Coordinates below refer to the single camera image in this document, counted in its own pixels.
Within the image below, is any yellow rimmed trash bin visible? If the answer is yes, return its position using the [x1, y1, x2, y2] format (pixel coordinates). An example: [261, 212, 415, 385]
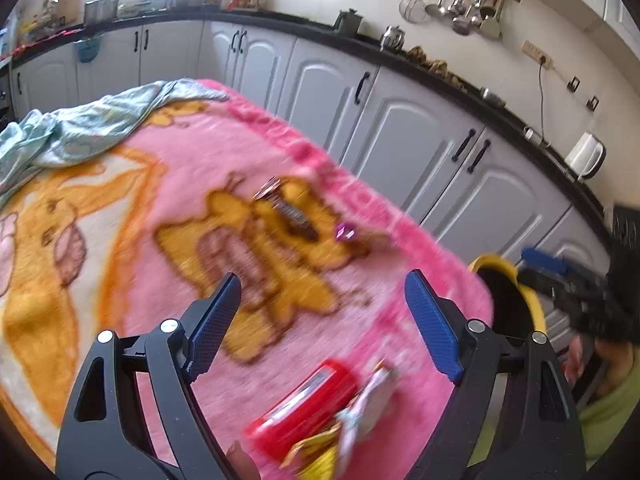
[469, 254, 547, 338]

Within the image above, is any person's right hand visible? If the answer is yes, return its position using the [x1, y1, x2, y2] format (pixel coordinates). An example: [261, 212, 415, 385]
[563, 335, 639, 404]

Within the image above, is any white electric kettle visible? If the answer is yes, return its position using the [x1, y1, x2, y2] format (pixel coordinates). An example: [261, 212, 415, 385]
[564, 131, 606, 180]

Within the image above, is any white power adapter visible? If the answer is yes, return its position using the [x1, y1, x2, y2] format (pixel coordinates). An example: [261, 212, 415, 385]
[523, 127, 544, 146]

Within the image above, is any steel bowl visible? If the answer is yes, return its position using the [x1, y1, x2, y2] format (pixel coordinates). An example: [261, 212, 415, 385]
[480, 87, 506, 110]

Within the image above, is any pink cartoon blanket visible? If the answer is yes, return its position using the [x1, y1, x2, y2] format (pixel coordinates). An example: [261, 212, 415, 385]
[1, 93, 492, 479]

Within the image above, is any red snack package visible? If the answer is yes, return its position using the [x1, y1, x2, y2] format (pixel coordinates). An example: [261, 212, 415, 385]
[245, 359, 358, 462]

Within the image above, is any purple candy wrapper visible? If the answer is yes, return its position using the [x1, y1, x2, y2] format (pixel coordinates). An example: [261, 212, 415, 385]
[334, 222, 358, 243]

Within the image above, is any yellow white snack wrapper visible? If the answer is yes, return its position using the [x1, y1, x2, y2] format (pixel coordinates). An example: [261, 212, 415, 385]
[281, 360, 399, 480]

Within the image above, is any green hanging spatula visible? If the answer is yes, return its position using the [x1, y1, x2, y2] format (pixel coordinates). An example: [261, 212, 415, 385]
[478, 0, 504, 40]

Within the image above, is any dark snack wrapper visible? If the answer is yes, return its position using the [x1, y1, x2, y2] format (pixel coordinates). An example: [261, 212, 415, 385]
[253, 177, 319, 242]

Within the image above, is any shiny steel kettle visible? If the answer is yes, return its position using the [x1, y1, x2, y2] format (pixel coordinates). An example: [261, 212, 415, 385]
[380, 26, 406, 53]

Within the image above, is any light blue cloth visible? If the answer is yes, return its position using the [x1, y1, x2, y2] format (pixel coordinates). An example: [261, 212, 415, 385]
[1, 78, 228, 204]

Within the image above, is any dark metal teapot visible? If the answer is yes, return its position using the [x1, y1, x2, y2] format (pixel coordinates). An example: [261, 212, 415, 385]
[333, 8, 363, 37]

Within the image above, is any blue hanging basket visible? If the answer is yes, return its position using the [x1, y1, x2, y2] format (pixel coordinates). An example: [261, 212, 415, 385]
[74, 35, 102, 64]

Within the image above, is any steel pot near window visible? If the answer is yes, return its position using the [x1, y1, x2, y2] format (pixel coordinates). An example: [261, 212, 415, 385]
[84, 0, 119, 27]

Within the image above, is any wall power strip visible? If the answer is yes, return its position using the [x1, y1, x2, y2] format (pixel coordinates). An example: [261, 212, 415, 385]
[521, 40, 553, 70]

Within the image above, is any hanging wire skimmer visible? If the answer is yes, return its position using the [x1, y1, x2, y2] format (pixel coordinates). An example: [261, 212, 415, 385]
[398, 0, 426, 24]

